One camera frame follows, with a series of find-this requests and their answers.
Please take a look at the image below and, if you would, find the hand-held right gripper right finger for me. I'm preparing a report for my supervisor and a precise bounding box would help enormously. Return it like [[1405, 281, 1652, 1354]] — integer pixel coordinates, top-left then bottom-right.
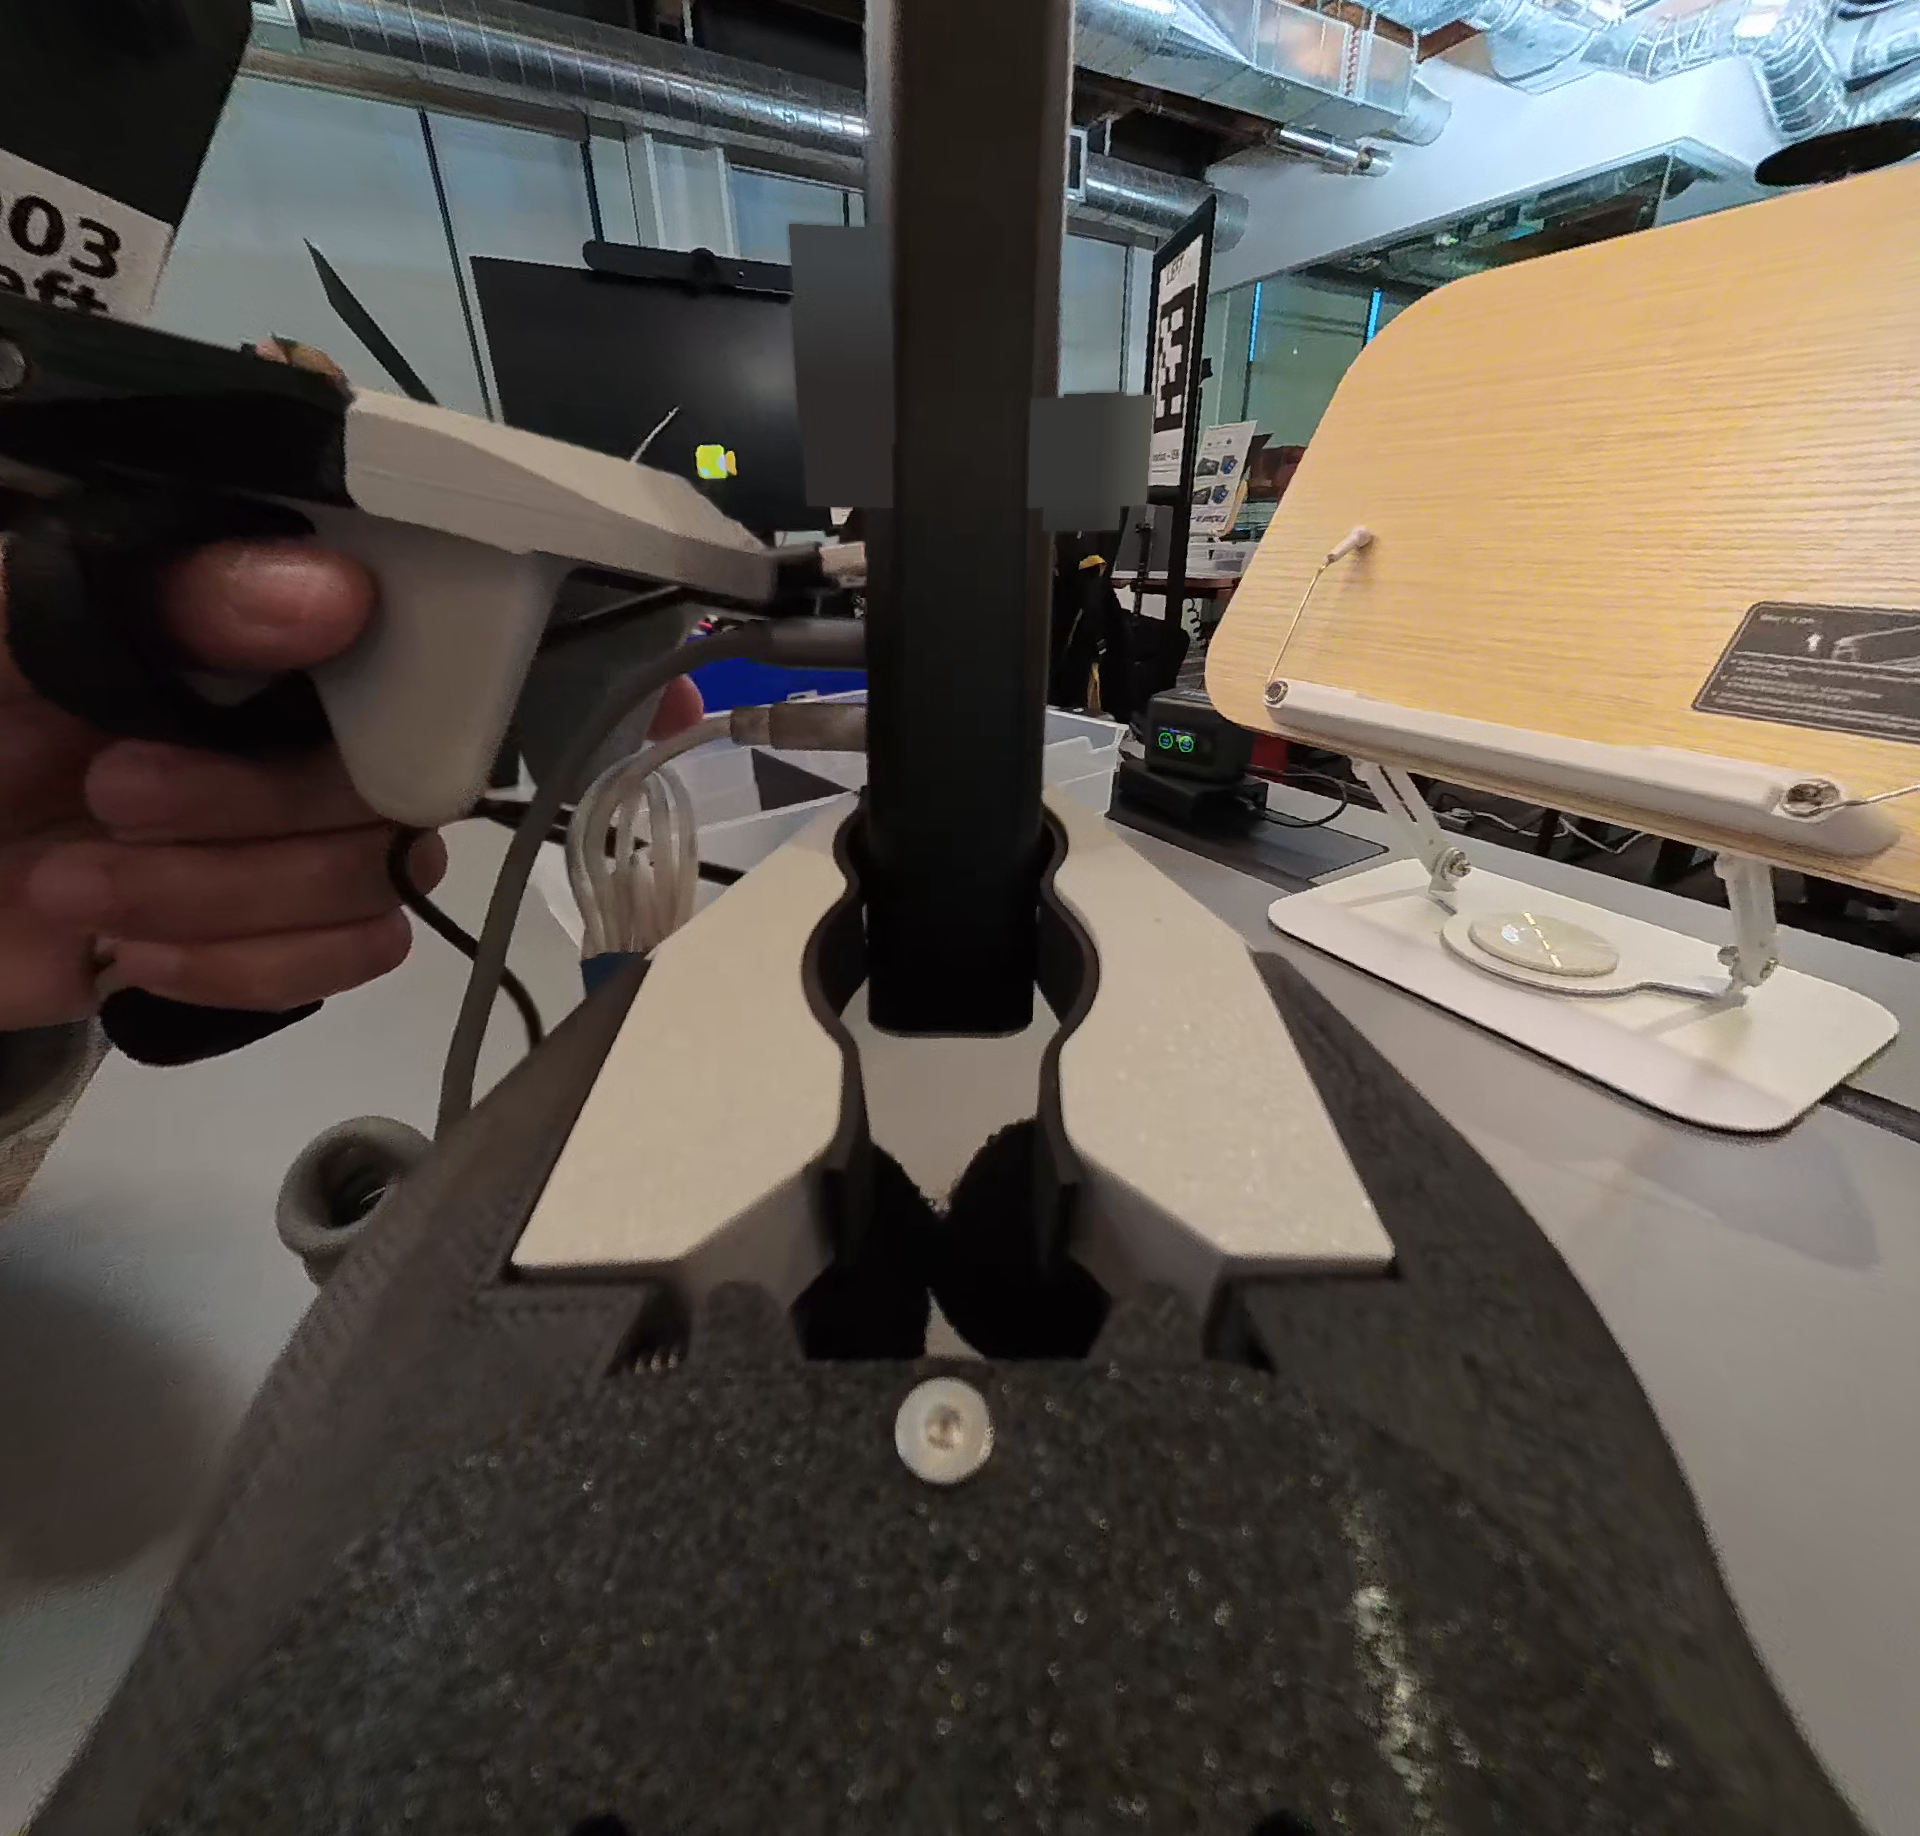
[[939, 793, 1396, 1361]]

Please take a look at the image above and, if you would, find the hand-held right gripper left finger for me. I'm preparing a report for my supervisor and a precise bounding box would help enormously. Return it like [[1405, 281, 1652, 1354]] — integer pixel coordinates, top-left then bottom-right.
[[511, 801, 946, 1361]]

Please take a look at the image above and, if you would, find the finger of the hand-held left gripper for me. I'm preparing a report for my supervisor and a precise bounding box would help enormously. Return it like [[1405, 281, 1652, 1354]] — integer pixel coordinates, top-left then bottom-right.
[[342, 386, 786, 618]]

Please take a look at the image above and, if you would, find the grey-plug USB cable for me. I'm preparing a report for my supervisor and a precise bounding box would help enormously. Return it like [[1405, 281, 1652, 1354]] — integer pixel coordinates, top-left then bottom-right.
[[437, 618, 869, 1142]]

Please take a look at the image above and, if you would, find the clear plastic bin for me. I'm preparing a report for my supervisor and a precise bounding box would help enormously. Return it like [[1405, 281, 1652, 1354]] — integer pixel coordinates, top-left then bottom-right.
[[660, 695, 1125, 855]]

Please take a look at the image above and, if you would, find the white USB cable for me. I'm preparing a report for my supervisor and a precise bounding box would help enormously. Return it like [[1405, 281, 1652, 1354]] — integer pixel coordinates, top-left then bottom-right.
[[566, 703, 869, 967]]

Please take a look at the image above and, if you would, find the black USB hub tower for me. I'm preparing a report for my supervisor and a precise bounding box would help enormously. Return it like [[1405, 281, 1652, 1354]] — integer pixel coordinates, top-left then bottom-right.
[[869, 0, 1079, 1037]]

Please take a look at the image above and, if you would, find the person's left hand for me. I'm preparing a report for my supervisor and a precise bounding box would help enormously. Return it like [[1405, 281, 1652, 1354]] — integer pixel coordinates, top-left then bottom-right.
[[0, 537, 452, 1036]]

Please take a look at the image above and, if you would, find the black desk mat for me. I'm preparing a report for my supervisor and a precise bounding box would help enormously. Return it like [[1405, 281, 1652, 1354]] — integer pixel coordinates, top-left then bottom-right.
[[1108, 801, 1389, 892]]

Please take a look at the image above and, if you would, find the black webcam bar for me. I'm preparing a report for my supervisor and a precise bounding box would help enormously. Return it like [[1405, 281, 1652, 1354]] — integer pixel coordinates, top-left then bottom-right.
[[581, 233, 797, 290]]

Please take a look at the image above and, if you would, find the black power station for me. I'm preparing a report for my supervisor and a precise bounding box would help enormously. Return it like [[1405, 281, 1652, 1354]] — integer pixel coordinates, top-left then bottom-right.
[[1117, 689, 1278, 840]]

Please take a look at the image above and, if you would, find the framed black-white marker sign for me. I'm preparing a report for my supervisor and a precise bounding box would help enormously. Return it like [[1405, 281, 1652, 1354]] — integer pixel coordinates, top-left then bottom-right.
[[1149, 191, 1217, 495]]

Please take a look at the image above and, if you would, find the wooden book stand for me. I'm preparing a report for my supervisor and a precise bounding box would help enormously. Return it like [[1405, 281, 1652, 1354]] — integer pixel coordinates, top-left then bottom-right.
[[1208, 164, 1920, 1135]]

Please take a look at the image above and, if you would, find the black round lamp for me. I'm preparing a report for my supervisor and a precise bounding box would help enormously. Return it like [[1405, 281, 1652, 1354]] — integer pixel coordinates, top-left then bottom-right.
[[1755, 117, 1920, 191]]

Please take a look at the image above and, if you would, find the silver ventilation duct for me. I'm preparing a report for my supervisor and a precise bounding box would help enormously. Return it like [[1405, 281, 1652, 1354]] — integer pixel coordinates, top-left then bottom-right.
[[283, 0, 1249, 254]]

